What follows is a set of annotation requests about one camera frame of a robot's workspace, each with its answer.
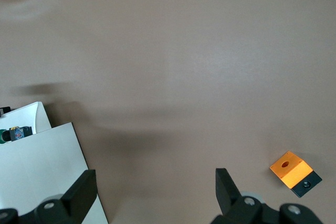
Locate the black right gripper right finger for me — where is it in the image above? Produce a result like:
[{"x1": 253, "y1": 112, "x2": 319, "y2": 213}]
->
[{"x1": 211, "y1": 167, "x2": 322, "y2": 224}]

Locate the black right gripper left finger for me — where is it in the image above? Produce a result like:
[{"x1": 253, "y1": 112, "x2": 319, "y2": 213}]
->
[{"x1": 0, "y1": 169, "x2": 98, "y2": 224}]

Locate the green push button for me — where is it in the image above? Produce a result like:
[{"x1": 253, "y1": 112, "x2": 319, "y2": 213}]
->
[{"x1": 0, "y1": 126, "x2": 33, "y2": 146}]

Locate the white plastic drawer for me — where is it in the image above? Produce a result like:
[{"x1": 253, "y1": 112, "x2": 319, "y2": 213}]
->
[{"x1": 0, "y1": 101, "x2": 53, "y2": 147}]

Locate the white drawer cabinet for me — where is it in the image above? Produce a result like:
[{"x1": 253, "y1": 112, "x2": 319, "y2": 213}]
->
[{"x1": 0, "y1": 121, "x2": 109, "y2": 224}]

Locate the orange box with hole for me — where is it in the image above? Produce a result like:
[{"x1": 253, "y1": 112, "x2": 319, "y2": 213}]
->
[{"x1": 269, "y1": 151, "x2": 323, "y2": 199}]

